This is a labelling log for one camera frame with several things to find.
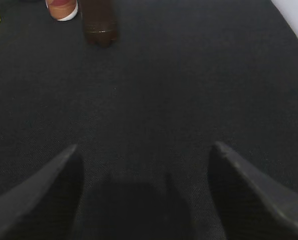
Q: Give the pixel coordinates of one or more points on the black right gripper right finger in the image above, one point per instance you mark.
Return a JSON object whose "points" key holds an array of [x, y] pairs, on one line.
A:
{"points": [[250, 204]]}

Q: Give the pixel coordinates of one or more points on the cola bottle red label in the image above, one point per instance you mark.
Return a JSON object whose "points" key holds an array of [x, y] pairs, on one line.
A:
{"points": [[99, 22]]}

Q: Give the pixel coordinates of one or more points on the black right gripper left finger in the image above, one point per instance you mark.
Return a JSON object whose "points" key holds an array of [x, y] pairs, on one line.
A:
{"points": [[44, 206]]}

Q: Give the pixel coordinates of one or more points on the Nescafe coffee bottle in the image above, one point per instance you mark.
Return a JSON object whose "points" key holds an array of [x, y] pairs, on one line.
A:
{"points": [[62, 10]]}

